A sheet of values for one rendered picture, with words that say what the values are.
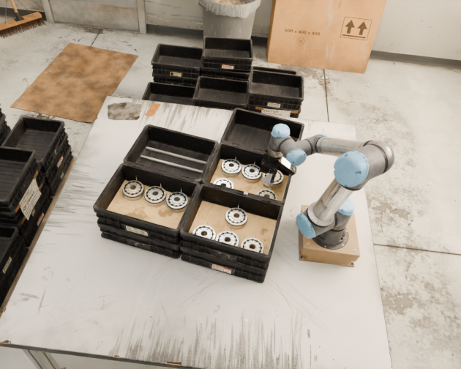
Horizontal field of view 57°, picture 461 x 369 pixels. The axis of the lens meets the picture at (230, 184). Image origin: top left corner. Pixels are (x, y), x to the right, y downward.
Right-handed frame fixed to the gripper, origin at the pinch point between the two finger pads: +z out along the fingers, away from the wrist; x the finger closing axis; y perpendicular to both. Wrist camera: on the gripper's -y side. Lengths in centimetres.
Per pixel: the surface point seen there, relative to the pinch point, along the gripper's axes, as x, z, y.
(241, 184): 2.7, 4.6, 14.8
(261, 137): -35.1, 5.7, 12.3
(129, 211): 36, 5, 60
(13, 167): 4, 43, 151
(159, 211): 32, 5, 47
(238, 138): -29.5, 5.9, 24.4
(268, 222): 22.1, 3.5, -3.4
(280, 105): -108, 39, 9
